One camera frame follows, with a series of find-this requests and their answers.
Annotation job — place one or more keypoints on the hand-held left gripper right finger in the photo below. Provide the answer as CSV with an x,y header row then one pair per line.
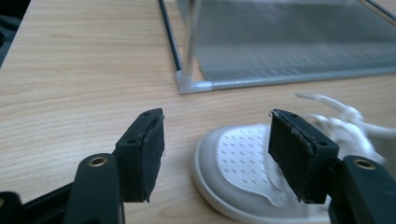
x,y
299,155

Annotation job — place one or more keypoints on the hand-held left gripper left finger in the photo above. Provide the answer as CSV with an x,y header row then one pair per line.
x,y
140,155

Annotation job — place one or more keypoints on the white sneaker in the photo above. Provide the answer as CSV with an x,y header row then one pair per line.
x,y
243,165

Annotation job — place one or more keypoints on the grey shoe rack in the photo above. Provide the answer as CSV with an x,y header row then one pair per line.
x,y
280,46

